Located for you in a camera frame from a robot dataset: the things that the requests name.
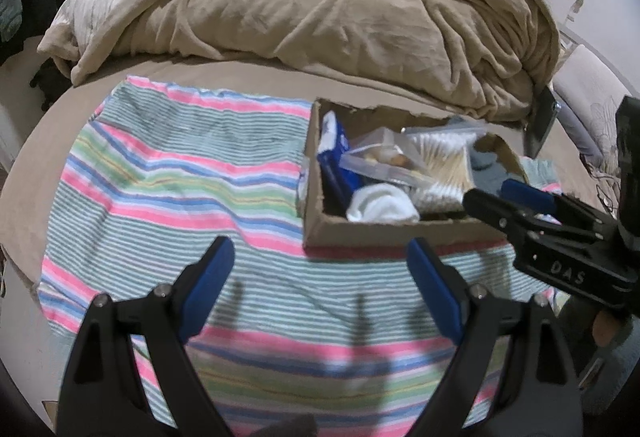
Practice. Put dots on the clear plastic container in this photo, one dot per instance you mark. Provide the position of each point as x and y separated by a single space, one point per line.
385 159

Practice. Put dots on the white socks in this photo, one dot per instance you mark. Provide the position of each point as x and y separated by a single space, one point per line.
382 204

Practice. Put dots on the cotton swabs pack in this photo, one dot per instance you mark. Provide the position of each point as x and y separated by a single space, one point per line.
445 167

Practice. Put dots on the person's right hand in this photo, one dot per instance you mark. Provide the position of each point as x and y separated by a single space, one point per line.
606 329

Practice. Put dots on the plain grey socks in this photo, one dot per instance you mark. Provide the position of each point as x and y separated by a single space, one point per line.
487 169

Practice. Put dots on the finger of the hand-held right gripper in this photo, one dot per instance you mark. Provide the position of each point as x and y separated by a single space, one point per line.
530 194
495 212

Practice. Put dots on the black metal bed bracket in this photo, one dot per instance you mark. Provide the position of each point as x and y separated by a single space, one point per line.
540 122

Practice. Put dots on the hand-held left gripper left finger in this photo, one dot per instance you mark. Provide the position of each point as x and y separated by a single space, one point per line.
207 289

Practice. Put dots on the black cloth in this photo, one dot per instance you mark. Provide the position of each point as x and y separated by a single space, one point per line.
50 84

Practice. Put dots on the striped pastel blanket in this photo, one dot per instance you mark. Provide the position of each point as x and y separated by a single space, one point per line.
175 177

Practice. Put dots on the floral embroidered pillow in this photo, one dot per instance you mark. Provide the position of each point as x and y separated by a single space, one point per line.
590 102

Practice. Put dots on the brown cardboard box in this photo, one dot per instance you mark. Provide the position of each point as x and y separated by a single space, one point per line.
390 234

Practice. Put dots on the beige fleece blanket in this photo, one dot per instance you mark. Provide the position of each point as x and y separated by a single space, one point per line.
325 2

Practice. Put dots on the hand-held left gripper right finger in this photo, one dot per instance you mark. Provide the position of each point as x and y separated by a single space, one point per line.
435 289

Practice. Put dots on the blue and white carton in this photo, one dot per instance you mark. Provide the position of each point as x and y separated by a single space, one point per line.
337 152

